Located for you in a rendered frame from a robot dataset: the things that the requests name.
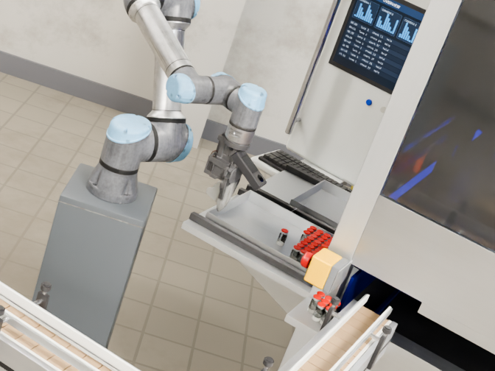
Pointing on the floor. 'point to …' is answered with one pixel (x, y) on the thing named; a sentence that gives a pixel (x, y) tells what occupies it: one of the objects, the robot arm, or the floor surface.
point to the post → (387, 141)
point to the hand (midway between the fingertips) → (222, 207)
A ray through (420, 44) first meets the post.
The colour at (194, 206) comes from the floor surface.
